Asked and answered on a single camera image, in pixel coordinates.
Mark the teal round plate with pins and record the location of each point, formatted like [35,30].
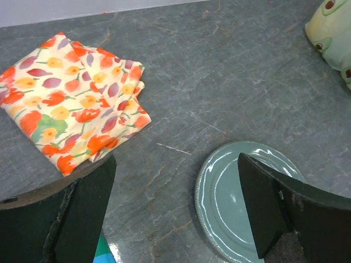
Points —
[219,202]

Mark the floral orange folded cloth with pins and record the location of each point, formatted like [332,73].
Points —
[74,102]

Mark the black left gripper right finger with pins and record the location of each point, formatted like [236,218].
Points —
[277,204]

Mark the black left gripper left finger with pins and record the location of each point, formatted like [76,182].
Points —
[61,221]

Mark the light green plastic bag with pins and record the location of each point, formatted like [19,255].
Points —
[329,32]

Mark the colourful printed cloth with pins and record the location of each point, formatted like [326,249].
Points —
[103,253]

